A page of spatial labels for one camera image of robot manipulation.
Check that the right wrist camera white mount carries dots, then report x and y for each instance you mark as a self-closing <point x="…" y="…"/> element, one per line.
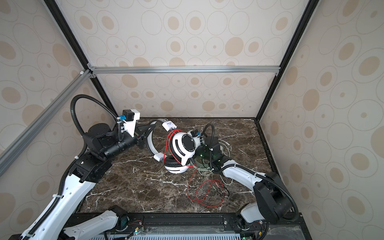
<point x="196" y="134"/>

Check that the green headphones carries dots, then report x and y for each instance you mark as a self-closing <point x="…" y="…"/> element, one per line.
<point x="200" y="166"/>

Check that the horizontal aluminium frame bar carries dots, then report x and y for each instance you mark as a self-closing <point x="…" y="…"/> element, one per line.
<point x="185" y="70"/>

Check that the white black headphones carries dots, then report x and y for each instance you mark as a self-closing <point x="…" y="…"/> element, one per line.
<point x="179" y="151"/>

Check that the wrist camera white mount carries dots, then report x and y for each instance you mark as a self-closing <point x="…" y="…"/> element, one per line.
<point x="196" y="134"/>
<point x="128" y="121"/>

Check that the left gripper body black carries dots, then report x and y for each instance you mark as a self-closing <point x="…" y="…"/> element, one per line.
<point x="127" y="141"/>

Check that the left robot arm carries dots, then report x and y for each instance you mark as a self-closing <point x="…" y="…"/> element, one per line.
<point x="101" y="145"/>

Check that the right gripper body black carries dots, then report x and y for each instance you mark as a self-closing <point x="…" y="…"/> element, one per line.
<point x="201" y="153"/>

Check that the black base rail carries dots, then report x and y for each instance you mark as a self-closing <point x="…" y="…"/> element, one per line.
<point x="183" y="225"/>

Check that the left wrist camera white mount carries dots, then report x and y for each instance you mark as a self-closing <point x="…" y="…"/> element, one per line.
<point x="128" y="121"/>

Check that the left diagonal aluminium frame bar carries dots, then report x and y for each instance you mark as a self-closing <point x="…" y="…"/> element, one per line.
<point x="27" y="136"/>

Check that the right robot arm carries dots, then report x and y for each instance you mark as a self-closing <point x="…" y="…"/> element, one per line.
<point x="273" y="200"/>

